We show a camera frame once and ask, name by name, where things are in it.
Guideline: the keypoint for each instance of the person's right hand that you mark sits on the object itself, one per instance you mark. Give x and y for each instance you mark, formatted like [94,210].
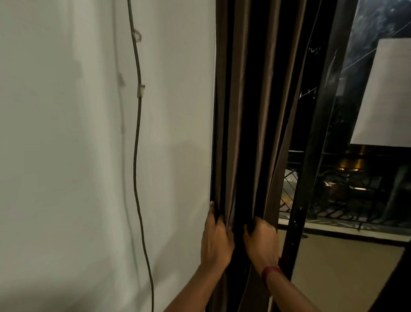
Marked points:
[263,247]

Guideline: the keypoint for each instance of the person's left hand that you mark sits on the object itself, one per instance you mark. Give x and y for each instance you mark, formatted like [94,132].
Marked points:
[216,244]

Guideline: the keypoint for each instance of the person's left forearm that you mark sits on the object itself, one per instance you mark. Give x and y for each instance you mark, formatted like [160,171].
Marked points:
[192,292]

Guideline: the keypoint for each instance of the person's right forearm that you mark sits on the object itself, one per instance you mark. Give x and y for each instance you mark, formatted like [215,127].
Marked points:
[289,295]

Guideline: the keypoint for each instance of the plain white paper sheet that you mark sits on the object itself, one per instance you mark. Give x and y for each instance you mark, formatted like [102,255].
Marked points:
[385,96]

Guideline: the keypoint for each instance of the black window frame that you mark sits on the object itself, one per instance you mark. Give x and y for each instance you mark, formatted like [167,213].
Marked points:
[322,122]

